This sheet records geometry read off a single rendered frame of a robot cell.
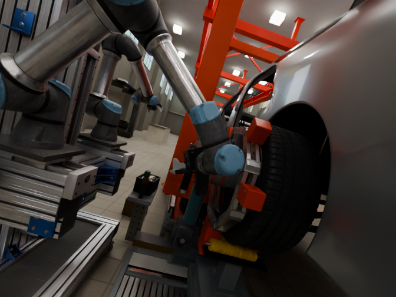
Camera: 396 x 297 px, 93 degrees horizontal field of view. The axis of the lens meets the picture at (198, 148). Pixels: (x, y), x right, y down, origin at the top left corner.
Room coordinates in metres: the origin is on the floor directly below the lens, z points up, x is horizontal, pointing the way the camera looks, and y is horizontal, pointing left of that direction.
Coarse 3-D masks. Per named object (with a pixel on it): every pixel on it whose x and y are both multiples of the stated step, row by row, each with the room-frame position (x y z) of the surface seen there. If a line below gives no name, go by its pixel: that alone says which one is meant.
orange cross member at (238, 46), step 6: (234, 42) 3.35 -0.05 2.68; (240, 42) 3.36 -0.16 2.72; (234, 48) 3.38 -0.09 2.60; (240, 48) 3.36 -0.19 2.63; (246, 48) 3.37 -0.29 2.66; (252, 48) 3.38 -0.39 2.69; (258, 48) 3.39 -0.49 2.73; (246, 54) 3.45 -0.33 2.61; (252, 54) 3.39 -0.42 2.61; (258, 54) 3.39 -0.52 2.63; (264, 54) 3.40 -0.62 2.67; (270, 54) 3.41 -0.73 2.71; (276, 54) 3.42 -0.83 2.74; (264, 60) 3.47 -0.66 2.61; (270, 60) 3.42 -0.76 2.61
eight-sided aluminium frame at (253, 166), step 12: (240, 132) 0.97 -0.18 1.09; (252, 144) 0.87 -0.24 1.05; (252, 156) 0.83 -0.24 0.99; (252, 168) 0.75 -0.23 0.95; (240, 180) 0.75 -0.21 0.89; (252, 180) 0.75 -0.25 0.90; (216, 192) 1.22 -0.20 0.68; (216, 204) 1.13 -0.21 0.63; (240, 204) 0.78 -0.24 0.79; (216, 216) 1.05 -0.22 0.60; (228, 216) 0.76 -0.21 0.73; (240, 216) 0.75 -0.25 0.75; (216, 228) 0.88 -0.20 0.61; (228, 228) 0.85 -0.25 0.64
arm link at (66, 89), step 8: (56, 80) 0.62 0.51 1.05; (48, 88) 0.59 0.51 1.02; (56, 88) 0.62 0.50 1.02; (64, 88) 0.64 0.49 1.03; (48, 96) 0.59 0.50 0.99; (56, 96) 0.61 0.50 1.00; (64, 96) 0.64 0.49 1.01; (48, 104) 0.59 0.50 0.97; (56, 104) 0.62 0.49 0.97; (64, 104) 0.65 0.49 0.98; (40, 112) 0.59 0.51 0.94; (48, 112) 0.61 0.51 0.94; (56, 112) 0.63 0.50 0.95; (64, 112) 0.66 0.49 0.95; (56, 120) 0.64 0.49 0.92; (64, 120) 0.68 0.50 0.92
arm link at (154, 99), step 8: (120, 40) 1.12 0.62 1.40; (128, 40) 1.14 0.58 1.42; (120, 48) 1.14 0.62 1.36; (128, 48) 1.14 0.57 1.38; (136, 48) 1.16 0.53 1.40; (128, 56) 1.16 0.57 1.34; (136, 56) 1.17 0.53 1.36; (136, 64) 1.21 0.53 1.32; (136, 72) 1.25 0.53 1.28; (144, 72) 1.27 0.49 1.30; (144, 80) 1.29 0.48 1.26; (144, 88) 1.33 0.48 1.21; (144, 96) 1.38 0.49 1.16; (152, 96) 1.40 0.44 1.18; (152, 104) 1.41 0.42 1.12
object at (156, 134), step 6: (150, 126) 8.42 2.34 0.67; (156, 126) 8.43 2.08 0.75; (162, 126) 10.02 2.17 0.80; (150, 132) 8.42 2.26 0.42; (156, 132) 8.44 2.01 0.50; (162, 132) 8.46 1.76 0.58; (168, 132) 10.00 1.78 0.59; (150, 138) 8.43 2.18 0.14; (156, 138) 8.45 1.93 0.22; (162, 138) 8.46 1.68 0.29
